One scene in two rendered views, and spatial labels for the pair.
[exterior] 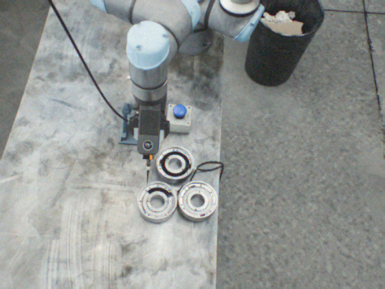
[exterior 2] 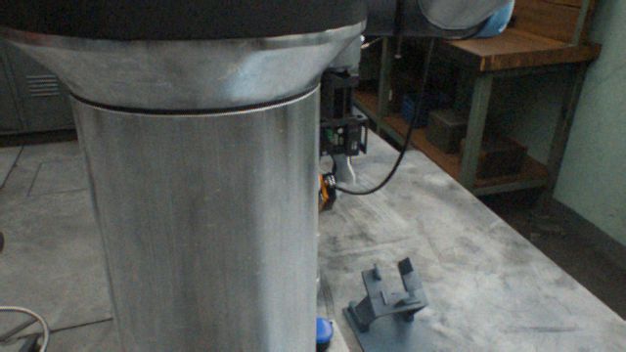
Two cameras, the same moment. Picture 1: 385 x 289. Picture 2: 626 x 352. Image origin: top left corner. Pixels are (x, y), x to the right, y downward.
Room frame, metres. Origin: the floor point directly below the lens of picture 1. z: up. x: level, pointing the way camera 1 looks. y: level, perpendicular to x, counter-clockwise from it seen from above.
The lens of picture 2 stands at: (1.15, -0.07, 1.34)
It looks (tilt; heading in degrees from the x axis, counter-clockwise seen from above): 28 degrees down; 167
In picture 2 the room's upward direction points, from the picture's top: straight up
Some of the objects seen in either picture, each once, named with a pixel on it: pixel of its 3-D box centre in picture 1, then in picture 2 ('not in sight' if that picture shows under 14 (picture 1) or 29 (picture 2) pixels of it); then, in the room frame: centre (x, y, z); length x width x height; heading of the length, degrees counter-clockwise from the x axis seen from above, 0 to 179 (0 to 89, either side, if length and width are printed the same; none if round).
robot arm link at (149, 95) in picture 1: (147, 82); (334, 48); (0.53, 0.11, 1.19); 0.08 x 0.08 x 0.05
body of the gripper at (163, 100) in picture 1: (150, 102); (333, 110); (0.54, 0.10, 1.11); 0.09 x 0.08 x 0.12; 4
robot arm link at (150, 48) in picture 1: (149, 55); not in sight; (0.53, 0.10, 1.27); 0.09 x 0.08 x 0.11; 159
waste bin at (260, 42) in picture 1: (277, 41); not in sight; (1.67, -0.38, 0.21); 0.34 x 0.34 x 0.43
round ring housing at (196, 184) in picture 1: (197, 201); not in sight; (0.44, -0.04, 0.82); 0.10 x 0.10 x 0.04
